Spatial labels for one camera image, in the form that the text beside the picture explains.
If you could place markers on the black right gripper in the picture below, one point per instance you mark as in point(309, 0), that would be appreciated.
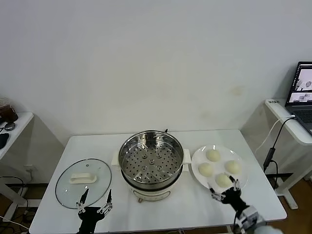
point(231, 197)

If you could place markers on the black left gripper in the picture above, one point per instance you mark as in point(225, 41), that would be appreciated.
point(89, 217)

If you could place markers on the white steamed baozi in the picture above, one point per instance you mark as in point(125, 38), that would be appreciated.
point(206, 169)
point(213, 155)
point(222, 180)
point(233, 167)

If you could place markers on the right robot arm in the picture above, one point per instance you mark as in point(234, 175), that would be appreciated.
point(251, 217)

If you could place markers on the steel steamer pot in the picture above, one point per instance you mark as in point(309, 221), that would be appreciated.
point(151, 195)

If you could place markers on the stainless steel steamer basket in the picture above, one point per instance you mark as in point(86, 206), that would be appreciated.
point(151, 161)

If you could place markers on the white round plate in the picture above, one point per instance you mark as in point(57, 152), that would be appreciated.
point(202, 156)

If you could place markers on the white desk with label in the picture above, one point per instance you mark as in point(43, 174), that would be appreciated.
point(292, 129)

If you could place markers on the grey open laptop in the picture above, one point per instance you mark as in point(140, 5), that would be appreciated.
point(302, 114)

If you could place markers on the white desk with jar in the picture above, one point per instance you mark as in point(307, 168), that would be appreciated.
point(19, 122)

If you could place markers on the flat black object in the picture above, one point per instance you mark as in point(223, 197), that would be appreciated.
point(2, 141)

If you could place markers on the grey round disc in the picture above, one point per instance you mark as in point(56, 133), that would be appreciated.
point(9, 126)

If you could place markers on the brown filled clear jar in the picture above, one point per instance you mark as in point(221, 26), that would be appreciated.
point(8, 113)

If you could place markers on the white wall outlet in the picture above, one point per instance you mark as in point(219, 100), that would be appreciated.
point(29, 168)

